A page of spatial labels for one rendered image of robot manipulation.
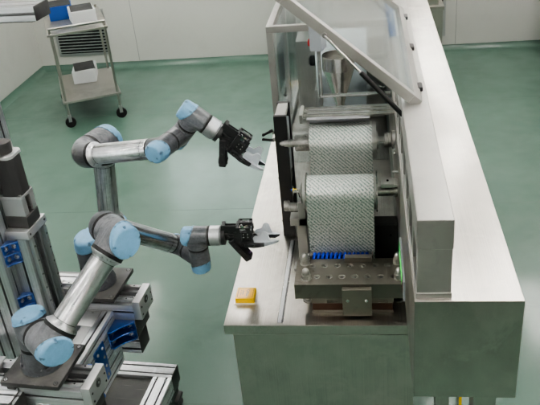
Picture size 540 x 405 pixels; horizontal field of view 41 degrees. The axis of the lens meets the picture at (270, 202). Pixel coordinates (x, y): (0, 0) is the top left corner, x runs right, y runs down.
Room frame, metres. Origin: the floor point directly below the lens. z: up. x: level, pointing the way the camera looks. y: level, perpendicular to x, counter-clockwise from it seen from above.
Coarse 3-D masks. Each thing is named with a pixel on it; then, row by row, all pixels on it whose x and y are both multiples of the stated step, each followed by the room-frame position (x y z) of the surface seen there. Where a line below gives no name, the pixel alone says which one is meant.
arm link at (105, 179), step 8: (96, 128) 2.59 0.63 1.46; (104, 128) 2.58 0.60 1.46; (112, 128) 2.60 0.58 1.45; (88, 136) 2.51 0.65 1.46; (96, 136) 2.52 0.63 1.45; (104, 136) 2.54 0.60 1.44; (112, 136) 2.57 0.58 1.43; (120, 136) 2.60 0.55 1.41; (96, 168) 2.55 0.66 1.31; (104, 168) 2.55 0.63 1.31; (112, 168) 2.57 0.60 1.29; (96, 176) 2.56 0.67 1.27; (104, 176) 2.55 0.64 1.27; (112, 176) 2.57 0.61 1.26; (96, 184) 2.56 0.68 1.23; (104, 184) 2.55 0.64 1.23; (112, 184) 2.57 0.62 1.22; (96, 192) 2.57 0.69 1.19; (104, 192) 2.55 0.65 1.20; (112, 192) 2.57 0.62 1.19; (104, 200) 2.56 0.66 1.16; (112, 200) 2.57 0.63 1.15; (104, 208) 2.56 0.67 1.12; (112, 208) 2.57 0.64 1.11
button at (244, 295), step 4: (240, 288) 2.19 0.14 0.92; (244, 288) 2.19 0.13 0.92; (248, 288) 2.18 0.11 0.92; (252, 288) 2.18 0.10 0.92; (236, 292) 2.17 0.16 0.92; (240, 292) 2.16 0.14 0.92; (244, 292) 2.16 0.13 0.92; (248, 292) 2.16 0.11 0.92; (252, 292) 2.16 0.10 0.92; (236, 296) 2.15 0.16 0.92; (240, 296) 2.14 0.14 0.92; (244, 296) 2.14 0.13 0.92; (248, 296) 2.14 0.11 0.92; (252, 296) 2.14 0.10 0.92; (236, 300) 2.13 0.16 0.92; (240, 300) 2.13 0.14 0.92; (244, 300) 2.13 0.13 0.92; (248, 300) 2.12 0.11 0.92; (252, 300) 2.12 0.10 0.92
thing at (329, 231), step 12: (312, 216) 2.22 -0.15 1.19; (324, 216) 2.21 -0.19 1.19; (336, 216) 2.20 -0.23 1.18; (348, 216) 2.20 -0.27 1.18; (360, 216) 2.19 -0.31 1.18; (372, 216) 2.18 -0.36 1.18; (312, 228) 2.22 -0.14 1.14; (324, 228) 2.21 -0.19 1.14; (336, 228) 2.20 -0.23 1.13; (348, 228) 2.20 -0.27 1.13; (360, 228) 2.19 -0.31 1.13; (372, 228) 2.18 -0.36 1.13; (312, 240) 2.22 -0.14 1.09; (324, 240) 2.21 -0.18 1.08; (336, 240) 2.20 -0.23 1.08; (348, 240) 2.20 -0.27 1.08; (360, 240) 2.19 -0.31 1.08; (372, 240) 2.18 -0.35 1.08; (312, 252) 2.22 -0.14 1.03; (360, 252) 2.19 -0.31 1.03
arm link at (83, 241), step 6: (78, 234) 2.51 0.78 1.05; (84, 234) 2.50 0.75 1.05; (78, 240) 2.46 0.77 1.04; (84, 240) 2.46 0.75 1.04; (90, 240) 2.45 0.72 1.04; (78, 246) 2.44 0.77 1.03; (84, 246) 2.43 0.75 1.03; (90, 246) 2.44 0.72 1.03; (78, 252) 2.44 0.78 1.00; (84, 252) 2.43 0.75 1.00; (90, 252) 2.43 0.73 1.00; (78, 258) 2.45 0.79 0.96; (84, 258) 2.43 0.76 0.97; (84, 264) 2.44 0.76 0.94
